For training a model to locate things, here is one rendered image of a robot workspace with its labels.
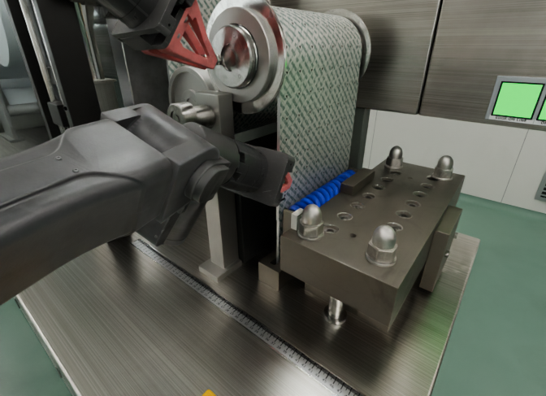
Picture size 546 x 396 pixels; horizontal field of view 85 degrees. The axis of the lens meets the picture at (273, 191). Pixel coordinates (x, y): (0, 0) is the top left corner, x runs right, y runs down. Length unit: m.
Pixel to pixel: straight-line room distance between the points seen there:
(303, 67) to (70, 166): 0.33
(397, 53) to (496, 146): 2.45
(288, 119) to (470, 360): 1.53
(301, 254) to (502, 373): 1.47
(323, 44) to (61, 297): 0.57
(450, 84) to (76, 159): 0.59
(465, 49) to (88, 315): 0.74
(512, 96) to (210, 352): 0.60
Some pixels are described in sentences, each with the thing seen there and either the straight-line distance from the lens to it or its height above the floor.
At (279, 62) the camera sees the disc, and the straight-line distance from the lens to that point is 0.40.
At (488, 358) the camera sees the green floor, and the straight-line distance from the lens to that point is 1.82.
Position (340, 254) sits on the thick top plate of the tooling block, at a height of 1.03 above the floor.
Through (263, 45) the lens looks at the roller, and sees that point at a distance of 0.40.
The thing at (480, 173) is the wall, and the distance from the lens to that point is 3.13.
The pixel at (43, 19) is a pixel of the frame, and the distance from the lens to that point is 0.61.
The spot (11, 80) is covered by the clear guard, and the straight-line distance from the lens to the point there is 1.31.
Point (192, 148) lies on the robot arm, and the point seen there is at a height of 1.20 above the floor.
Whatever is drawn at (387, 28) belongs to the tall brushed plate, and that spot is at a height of 1.29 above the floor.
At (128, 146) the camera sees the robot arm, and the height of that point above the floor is 1.21.
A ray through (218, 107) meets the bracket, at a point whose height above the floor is 1.19.
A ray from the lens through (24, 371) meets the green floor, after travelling 1.85.
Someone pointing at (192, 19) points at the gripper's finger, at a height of 1.29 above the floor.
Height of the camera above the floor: 1.27
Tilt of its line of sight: 26 degrees down
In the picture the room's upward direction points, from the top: straight up
